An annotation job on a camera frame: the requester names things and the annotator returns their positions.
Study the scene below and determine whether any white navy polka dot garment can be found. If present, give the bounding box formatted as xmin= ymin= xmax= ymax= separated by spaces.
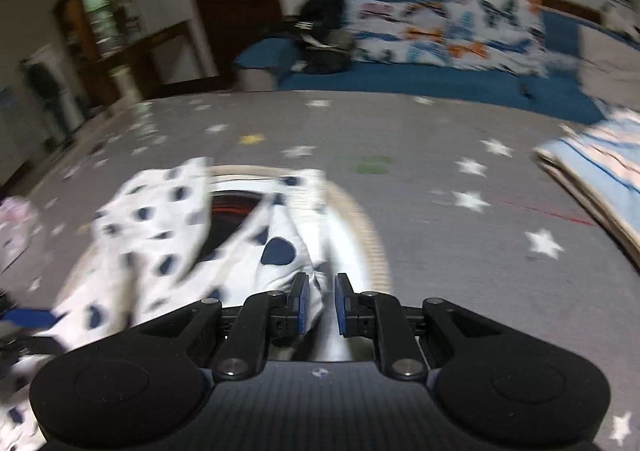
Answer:
xmin=0 ymin=156 xmax=372 ymax=451

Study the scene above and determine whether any pink white cloth pile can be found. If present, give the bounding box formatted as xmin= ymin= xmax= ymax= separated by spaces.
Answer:
xmin=0 ymin=197 xmax=39 ymax=271

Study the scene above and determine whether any wooden side table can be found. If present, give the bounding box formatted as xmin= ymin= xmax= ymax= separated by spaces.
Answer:
xmin=77 ymin=21 xmax=224 ymax=107

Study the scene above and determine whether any black bag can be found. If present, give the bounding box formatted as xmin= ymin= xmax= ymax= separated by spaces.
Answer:
xmin=292 ymin=0 xmax=356 ymax=75

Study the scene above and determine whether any striped folded blanket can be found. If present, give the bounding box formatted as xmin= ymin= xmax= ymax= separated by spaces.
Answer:
xmin=534 ymin=108 xmax=640 ymax=263

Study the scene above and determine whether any blue sofa bench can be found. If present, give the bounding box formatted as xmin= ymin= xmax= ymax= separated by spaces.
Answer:
xmin=234 ymin=0 xmax=609 ymax=124

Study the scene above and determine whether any butterfly print pillow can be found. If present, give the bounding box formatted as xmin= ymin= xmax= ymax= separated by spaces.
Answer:
xmin=344 ymin=0 xmax=547 ymax=78

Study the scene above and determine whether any grey cushion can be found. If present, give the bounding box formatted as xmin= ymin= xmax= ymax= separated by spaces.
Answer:
xmin=578 ymin=26 xmax=640 ymax=111

